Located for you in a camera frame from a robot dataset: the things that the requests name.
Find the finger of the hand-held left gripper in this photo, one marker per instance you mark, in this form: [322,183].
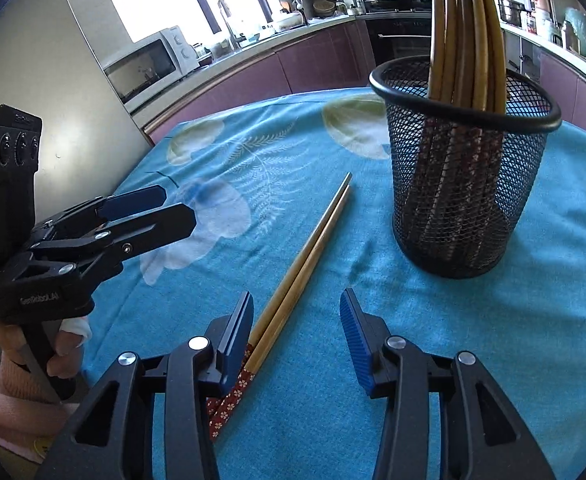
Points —
[158,225]
[133,202]

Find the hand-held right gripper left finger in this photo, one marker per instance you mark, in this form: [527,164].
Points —
[238,335]

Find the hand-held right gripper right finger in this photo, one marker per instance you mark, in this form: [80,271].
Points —
[355,345]

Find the red-tipped wooden chopstick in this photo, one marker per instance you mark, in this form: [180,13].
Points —
[299,257]
[310,262]

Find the black mesh cup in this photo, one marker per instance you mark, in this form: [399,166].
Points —
[453,240]

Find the bundle of wooden chopsticks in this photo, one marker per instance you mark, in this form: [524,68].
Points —
[473,35]

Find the person's left forearm pink sleeve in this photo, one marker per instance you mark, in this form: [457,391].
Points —
[18,400]

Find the person's left hand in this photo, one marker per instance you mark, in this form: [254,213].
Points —
[63,355]

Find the grey refrigerator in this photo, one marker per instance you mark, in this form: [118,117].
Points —
[73,110]

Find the blue leaf-print tablecloth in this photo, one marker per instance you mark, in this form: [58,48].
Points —
[473,360]

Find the white toaster oven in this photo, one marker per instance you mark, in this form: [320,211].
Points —
[148,67]

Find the purple base cabinets with sink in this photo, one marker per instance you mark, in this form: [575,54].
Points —
[273,65]

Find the steel kitchen faucet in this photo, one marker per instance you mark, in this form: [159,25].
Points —
[227,20]

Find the white bowl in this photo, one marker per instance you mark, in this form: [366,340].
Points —
[289,20]

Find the black integrated stove oven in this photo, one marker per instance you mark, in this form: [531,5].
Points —
[398,30]

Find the lidded cooking pot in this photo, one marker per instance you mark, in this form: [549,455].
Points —
[419,0]
[378,0]

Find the steel stock pot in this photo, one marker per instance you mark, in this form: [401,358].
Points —
[510,12]

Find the green air fryer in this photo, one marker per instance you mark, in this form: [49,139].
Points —
[580,30]

